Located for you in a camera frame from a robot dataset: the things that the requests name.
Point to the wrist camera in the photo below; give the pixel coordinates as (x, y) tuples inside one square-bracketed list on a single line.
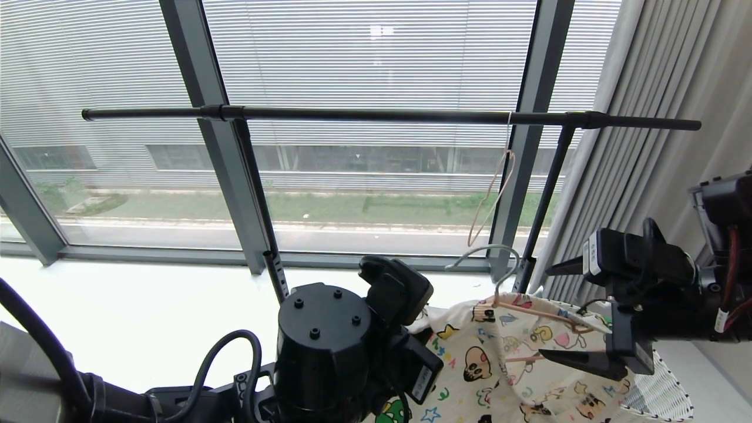
[(646, 258), (399, 288)]

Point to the beige curtain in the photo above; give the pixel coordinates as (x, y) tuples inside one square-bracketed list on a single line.
[(658, 88)]

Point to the pink clothes hanger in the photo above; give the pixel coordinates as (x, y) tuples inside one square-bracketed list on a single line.
[(510, 155), (546, 317)]

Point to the white laundry basket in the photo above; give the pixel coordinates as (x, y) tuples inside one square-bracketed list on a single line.
[(664, 393)]

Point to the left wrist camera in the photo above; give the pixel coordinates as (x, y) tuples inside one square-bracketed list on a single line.
[(399, 288)]

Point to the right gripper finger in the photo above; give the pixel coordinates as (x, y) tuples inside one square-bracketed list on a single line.
[(573, 268), (593, 361)]

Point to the window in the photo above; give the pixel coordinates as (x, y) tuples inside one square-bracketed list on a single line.
[(352, 59)]

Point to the black clothes rack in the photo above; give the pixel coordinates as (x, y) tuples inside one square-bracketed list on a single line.
[(382, 114)]

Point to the cream printed garment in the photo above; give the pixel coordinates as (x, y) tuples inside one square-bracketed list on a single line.
[(470, 341)]

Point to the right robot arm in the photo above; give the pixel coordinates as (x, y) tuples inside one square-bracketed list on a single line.
[(731, 200)]

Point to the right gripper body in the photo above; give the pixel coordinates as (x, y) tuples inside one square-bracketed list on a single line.
[(675, 317)]

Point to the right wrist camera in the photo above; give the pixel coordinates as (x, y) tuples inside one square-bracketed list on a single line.
[(646, 258)]

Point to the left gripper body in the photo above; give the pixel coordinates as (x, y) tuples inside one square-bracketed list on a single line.
[(420, 364)]

